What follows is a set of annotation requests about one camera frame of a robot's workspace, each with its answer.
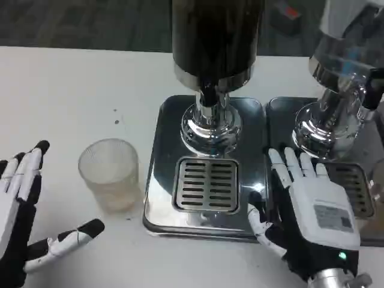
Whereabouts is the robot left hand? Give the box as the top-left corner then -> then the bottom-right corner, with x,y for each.
0,139 -> 106,288

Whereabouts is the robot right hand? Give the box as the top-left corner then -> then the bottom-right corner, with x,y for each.
247,146 -> 361,283

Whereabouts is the steel drip grid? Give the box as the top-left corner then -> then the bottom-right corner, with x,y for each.
172,156 -> 241,214
325,163 -> 376,217

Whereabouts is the steel drip tray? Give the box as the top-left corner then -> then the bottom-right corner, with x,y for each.
265,96 -> 384,247
142,94 -> 270,244

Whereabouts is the clear ribbed glass cup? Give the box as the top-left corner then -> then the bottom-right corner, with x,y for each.
77,137 -> 140,214

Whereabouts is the black dispenser tap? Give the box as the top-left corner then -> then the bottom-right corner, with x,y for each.
362,68 -> 384,110
200,76 -> 219,106

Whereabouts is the clear tank drink dispenser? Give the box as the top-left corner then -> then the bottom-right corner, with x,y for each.
292,0 -> 384,160

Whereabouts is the dark box with red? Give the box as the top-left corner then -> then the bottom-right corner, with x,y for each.
269,0 -> 307,34

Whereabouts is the dark tank drink dispenser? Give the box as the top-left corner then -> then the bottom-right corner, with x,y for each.
170,0 -> 266,160

